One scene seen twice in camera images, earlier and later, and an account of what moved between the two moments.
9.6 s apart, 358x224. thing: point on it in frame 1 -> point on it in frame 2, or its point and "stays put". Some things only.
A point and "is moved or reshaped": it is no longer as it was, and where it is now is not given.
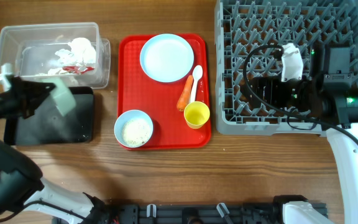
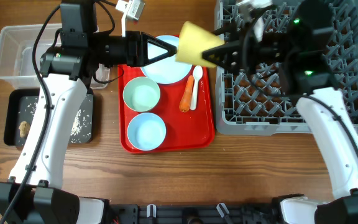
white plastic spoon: (197, 74) stays put
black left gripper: (20, 97) -> (136, 48)
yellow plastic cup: (196, 114) -> (192, 41)
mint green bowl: (61, 94) is moved or reshaped
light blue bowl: (133, 128) -> (146, 131)
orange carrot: (184, 95) stays put
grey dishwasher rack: (242, 26) stays put
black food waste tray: (46, 124) stays put
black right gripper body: (263, 93) -> (245, 50)
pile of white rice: (136, 132) -> (81, 132)
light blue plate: (166, 58) stays put
